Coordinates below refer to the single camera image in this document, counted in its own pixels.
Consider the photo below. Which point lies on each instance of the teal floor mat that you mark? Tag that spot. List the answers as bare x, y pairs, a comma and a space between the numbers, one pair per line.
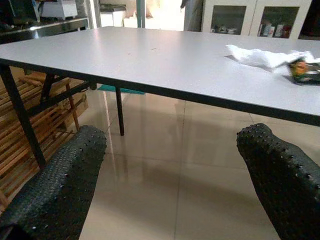
112, 88

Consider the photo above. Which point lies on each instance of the white appliance box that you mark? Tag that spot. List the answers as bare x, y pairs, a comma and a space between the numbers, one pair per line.
57, 8

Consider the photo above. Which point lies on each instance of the white cabinet with glass doors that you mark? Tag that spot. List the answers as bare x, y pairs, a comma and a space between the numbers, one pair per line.
252, 17

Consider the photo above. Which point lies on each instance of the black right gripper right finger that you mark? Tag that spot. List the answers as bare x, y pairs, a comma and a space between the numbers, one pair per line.
282, 180

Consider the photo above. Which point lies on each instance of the green black snack wrapper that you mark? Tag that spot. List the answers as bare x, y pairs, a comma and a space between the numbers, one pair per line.
300, 68

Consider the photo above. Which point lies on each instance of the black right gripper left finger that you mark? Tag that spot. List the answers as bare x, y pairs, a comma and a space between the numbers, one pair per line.
62, 180

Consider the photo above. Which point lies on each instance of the wooden slat rack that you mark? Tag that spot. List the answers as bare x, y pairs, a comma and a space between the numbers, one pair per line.
12, 147

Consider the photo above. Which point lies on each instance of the black metal shelf table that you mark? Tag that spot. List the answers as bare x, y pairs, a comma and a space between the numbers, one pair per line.
50, 28

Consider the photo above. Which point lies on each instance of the white folding table black frame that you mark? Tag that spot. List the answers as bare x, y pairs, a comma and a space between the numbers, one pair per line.
150, 62

